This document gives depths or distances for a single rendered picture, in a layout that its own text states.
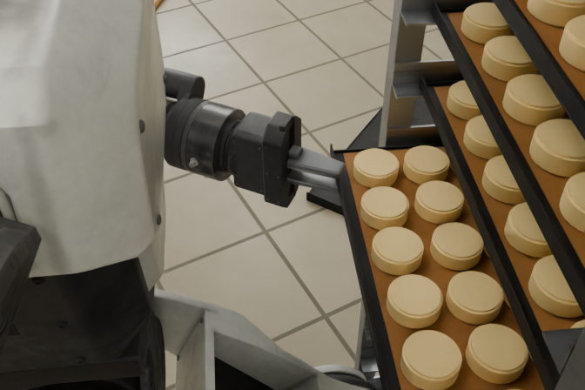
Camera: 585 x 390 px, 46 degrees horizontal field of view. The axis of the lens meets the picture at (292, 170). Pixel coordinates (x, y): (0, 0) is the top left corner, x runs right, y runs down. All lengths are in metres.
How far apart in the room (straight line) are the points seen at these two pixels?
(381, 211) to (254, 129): 0.17
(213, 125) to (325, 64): 1.62
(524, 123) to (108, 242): 0.34
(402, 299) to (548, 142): 0.20
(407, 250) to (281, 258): 1.05
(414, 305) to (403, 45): 0.28
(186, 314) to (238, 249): 0.96
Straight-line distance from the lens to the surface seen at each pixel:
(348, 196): 0.76
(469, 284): 0.67
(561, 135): 0.56
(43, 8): 0.42
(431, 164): 0.78
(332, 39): 2.52
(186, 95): 0.82
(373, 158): 0.77
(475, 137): 0.68
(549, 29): 0.54
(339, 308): 1.62
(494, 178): 0.64
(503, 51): 0.64
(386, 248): 0.68
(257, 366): 0.83
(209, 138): 0.78
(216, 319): 0.78
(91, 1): 0.45
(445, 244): 0.69
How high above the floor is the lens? 1.30
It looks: 42 degrees down
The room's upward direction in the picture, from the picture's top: straight up
